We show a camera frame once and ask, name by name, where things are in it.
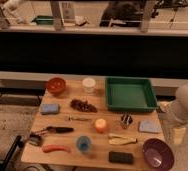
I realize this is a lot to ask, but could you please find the orange apple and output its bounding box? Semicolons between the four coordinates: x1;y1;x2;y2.
94;118;108;133

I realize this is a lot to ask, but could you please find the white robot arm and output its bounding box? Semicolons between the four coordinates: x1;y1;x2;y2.
165;84;188;127

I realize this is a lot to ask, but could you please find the white cup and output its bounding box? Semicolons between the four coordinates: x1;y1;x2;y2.
82;77;96;93

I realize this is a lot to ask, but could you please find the bunch of dark grapes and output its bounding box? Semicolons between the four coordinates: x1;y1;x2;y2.
70;99;98;113

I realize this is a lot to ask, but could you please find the green plastic tray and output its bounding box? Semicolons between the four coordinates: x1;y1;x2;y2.
105;77;157;113

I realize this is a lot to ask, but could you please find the red bowl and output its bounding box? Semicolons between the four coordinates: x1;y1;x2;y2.
46;77;66;96

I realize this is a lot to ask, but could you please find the striped small cup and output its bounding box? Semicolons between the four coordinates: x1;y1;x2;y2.
121;114;133;129

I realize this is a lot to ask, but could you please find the blue sponge left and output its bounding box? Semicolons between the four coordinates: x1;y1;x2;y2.
40;104;60;115

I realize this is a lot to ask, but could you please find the blue cup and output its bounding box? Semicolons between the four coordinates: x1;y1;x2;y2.
76;136;91;153

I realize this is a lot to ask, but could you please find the black rectangular block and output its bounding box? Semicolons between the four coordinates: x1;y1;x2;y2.
109;151;133;164

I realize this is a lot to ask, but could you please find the orange carrot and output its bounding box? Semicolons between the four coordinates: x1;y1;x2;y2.
42;145;71;153

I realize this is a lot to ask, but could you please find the black metal clip tool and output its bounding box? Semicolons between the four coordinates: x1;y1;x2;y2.
28;134;42;146

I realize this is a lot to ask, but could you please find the green bin in background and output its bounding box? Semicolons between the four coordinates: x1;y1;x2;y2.
34;15;54;25

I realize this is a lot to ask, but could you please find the purple bowl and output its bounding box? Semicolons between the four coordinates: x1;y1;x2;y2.
142;138;175;171

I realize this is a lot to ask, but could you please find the black handled utensil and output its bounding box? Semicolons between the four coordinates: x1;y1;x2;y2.
35;125;75;135

